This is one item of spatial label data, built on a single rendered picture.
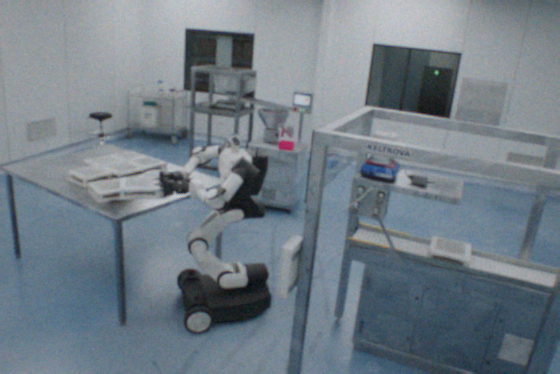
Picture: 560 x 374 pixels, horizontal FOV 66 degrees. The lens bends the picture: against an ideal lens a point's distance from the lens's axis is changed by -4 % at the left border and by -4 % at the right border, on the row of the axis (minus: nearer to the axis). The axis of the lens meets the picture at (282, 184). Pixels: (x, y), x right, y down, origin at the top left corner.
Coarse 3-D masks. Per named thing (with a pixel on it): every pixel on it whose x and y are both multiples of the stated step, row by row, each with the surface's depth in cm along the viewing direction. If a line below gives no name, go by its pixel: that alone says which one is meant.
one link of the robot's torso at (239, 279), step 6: (234, 264) 341; (240, 264) 339; (234, 270) 343; (240, 270) 331; (222, 276) 323; (228, 276) 323; (234, 276) 324; (240, 276) 326; (246, 276) 327; (222, 282) 322; (228, 282) 324; (234, 282) 325; (240, 282) 327; (246, 282) 328; (228, 288) 326
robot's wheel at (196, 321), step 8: (192, 312) 301; (200, 312) 303; (208, 312) 305; (184, 320) 302; (192, 320) 305; (200, 320) 307; (208, 320) 309; (192, 328) 307; (200, 328) 309; (208, 328) 309
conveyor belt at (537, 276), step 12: (372, 240) 288; (384, 240) 290; (396, 240) 291; (408, 240) 293; (420, 252) 277; (432, 264) 265; (480, 264) 267; (492, 264) 269; (504, 264) 270; (516, 276) 256; (528, 276) 257; (540, 276) 258; (552, 276) 259
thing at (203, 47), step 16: (192, 32) 795; (208, 32) 787; (224, 32) 778; (192, 48) 803; (208, 48) 795; (224, 48) 787; (240, 48) 779; (192, 64) 812; (208, 64) 804; (224, 64) 795; (240, 64) 787; (208, 80) 812
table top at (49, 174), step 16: (32, 160) 374; (48, 160) 379; (64, 160) 383; (80, 160) 387; (16, 176) 342; (32, 176) 338; (48, 176) 341; (64, 176) 344; (192, 176) 372; (208, 176) 375; (64, 192) 313; (80, 192) 316; (160, 192) 330; (96, 208) 292; (112, 208) 294; (128, 208) 297; (144, 208) 299
